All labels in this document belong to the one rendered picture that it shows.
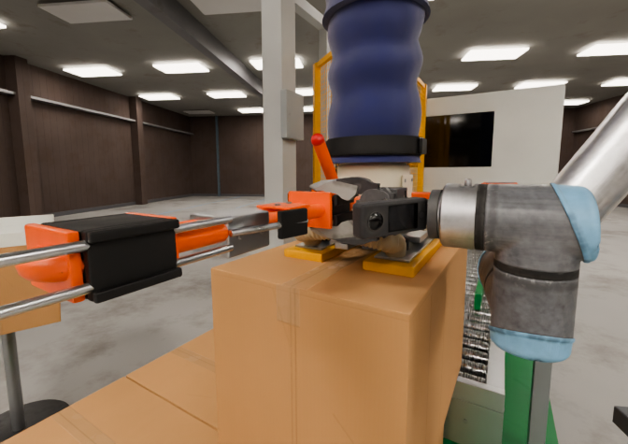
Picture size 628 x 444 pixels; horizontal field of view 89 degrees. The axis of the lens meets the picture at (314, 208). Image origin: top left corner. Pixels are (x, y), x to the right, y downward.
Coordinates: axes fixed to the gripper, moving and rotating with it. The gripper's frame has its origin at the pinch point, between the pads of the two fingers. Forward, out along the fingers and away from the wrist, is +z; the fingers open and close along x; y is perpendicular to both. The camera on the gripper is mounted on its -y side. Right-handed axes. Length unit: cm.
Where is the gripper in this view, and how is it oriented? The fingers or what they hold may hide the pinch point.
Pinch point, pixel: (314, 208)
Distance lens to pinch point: 54.2
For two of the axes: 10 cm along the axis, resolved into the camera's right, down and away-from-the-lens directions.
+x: -0.1, -9.9, -1.1
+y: 5.1, -1.0, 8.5
